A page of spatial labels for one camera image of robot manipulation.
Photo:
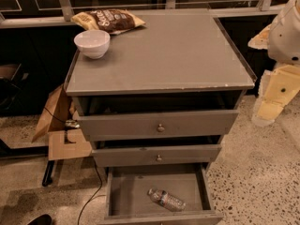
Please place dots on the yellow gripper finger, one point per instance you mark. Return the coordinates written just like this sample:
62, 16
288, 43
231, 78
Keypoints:
260, 41
276, 90

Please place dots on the clear plastic water bottle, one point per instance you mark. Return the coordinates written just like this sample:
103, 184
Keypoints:
166, 200

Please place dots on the grey middle drawer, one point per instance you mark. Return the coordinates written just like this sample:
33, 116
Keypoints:
145, 151

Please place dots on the grey drawer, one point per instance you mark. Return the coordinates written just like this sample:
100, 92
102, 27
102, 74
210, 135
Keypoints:
128, 202
145, 151
131, 117

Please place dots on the grey wooden drawer cabinet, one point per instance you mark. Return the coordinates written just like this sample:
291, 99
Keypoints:
177, 50

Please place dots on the brass top drawer knob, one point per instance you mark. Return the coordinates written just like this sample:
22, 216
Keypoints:
160, 128

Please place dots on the grey top drawer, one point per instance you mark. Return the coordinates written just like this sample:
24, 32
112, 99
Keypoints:
131, 117

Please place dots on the grey bottom drawer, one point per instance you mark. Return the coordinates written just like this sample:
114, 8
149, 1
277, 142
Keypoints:
128, 202

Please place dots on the brown yellow chip bag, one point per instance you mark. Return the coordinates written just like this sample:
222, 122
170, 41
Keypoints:
113, 21

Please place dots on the white ceramic bowl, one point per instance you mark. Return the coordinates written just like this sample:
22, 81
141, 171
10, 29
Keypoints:
93, 43

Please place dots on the metal window railing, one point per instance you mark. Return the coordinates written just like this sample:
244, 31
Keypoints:
140, 3

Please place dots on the brown cardboard box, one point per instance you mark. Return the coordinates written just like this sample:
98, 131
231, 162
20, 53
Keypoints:
63, 142

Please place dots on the black metal stand leg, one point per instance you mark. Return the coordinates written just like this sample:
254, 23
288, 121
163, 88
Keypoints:
47, 179

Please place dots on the black shoe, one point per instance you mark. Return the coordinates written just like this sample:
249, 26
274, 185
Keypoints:
44, 219

